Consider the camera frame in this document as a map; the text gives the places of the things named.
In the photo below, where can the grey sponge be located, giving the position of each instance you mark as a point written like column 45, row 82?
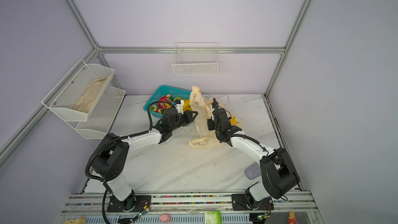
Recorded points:
column 253, row 171

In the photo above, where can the yellow banana bunch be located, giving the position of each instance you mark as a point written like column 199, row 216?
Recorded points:
column 186, row 105

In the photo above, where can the white mesh shelf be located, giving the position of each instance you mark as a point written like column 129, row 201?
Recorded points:
column 103, row 115
column 63, row 97

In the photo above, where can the red figurine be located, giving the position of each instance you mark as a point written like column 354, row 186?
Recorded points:
column 292, row 218

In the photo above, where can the green box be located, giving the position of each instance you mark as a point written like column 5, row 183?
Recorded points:
column 212, row 217

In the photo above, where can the pink pig toy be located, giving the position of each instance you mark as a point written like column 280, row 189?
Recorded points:
column 165, row 218

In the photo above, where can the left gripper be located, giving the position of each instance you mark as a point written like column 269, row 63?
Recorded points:
column 187, row 114

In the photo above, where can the white mesh lower shelf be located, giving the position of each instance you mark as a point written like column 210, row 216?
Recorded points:
column 103, row 115

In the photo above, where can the white mesh upper shelf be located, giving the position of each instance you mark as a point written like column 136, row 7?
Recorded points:
column 63, row 97

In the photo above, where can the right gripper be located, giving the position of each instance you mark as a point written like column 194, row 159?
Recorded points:
column 210, row 121

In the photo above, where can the teal plastic basket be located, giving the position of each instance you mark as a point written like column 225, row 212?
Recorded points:
column 172, row 92

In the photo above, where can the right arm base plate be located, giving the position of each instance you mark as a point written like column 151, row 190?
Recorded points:
column 244, row 202

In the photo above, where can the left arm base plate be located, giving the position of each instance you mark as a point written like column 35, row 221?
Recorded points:
column 134, row 204

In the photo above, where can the white wire wall basket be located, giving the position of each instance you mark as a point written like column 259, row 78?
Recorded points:
column 195, row 58

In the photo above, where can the yellow toy figure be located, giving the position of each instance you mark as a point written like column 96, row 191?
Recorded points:
column 81, row 220

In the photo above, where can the beige plastic bag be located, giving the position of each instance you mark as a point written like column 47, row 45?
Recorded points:
column 202, row 105

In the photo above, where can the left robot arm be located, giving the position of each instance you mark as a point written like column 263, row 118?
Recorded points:
column 107, row 162

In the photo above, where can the red dragon fruit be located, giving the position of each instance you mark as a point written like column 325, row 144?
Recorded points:
column 164, row 102

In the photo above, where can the aluminium front rail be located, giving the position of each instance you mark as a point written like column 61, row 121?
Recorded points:
column 189, row 208

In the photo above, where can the beige cloth in shelf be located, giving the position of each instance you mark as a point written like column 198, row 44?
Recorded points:
column 86, row 101

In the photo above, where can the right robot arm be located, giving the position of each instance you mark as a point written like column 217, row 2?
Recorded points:
column 278, row 173

